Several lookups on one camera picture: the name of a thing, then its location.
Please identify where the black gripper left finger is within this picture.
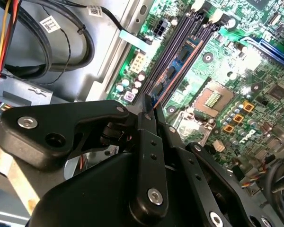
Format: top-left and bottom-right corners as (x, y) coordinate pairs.
(0, 94), (169, 222)

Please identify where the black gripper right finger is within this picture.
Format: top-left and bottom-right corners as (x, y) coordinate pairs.
(155, 103), (282, 227)

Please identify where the RAM stick with black chips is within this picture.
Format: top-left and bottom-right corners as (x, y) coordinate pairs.
(151, 37), (204, 107)

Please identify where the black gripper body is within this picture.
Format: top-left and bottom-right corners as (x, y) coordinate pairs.
(29, 151), (202, 227)

